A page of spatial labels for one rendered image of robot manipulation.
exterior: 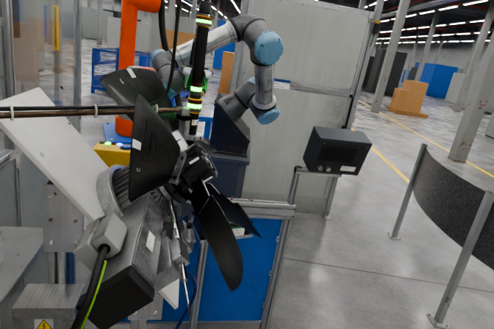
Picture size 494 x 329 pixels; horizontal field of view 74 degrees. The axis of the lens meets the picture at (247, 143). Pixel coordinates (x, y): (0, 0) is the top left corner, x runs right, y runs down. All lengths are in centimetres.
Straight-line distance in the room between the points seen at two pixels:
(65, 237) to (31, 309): 19
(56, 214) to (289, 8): 239
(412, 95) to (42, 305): 1291
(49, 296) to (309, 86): 249
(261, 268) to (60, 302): 103
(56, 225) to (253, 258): 103
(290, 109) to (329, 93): 39
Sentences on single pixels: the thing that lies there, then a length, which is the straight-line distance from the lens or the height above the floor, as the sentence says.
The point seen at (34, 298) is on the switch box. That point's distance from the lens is 112.
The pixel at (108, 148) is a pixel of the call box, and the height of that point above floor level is 107.
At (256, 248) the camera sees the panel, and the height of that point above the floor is 60.
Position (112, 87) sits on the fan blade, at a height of 140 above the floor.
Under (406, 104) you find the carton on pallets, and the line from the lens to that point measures 1333.
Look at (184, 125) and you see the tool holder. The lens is 102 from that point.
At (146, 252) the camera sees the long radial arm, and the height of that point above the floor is 112.
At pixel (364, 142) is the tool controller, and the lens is 158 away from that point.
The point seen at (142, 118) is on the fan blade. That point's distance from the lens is 72.
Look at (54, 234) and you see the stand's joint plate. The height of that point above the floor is 101.
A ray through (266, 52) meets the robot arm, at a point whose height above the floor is 155.
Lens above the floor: 157
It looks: 17 degrees down
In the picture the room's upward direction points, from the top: 9 degrees clockwise
